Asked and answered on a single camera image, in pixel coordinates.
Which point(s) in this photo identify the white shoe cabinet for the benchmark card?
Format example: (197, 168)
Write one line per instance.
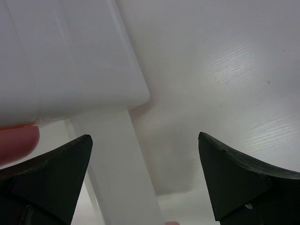
(60, 58)

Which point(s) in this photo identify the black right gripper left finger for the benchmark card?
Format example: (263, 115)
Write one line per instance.
(44, 190)

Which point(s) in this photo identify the dark pink drawer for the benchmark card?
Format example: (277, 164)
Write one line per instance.
(17, 143)

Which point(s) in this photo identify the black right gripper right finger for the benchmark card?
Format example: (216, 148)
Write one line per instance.
(246, 191)

